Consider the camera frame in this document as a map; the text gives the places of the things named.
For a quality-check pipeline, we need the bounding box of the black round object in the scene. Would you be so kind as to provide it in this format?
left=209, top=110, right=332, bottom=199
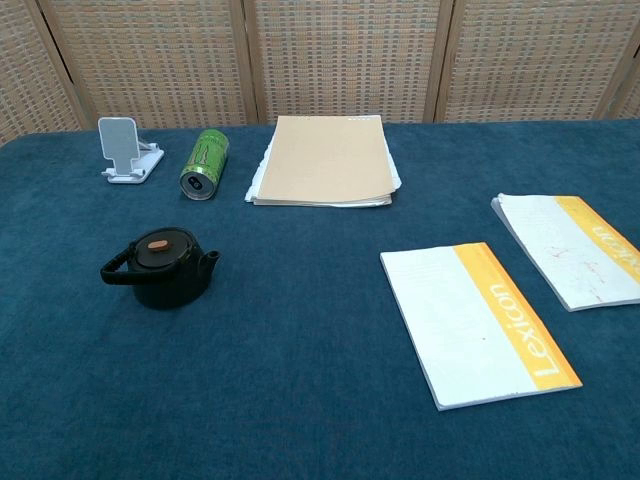
left=100, top=226, right=221, bottom=311

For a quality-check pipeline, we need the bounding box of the tan cover paper pad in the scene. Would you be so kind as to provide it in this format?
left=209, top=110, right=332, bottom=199
left=244, top=115, right=404, bottom=208

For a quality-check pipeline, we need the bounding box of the blue carpet table cover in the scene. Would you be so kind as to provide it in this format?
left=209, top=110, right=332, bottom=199
left=0, top=117, right=640, bottom=480

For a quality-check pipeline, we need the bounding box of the green drink can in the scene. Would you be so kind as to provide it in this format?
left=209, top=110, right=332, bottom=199
left=179, top=128, right=231, bottom=202

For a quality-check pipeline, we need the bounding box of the clean white Lexicon notebook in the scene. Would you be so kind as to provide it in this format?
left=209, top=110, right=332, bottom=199
left=379, top=242, right=584, bottom=413

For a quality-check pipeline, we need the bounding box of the woven bamboo screen panel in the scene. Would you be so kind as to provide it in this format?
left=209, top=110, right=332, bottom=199
left=37, top=0, right=259, bottom=130
left=0, top=0, right=89, bottom=146
left=597, top=29, right=640, bottom=121
left=423, top=0, right=640, bottom=124
left=243, top=0, right=454, bottom=125

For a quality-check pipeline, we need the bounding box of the white folding phone stand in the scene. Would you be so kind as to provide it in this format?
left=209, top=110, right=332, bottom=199
left=97, top=116, right=166, bottom=187

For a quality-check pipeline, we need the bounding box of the stained white Lexicon notebook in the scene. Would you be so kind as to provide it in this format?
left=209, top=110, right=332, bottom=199
left=490, top=193, right=640, bottom=313

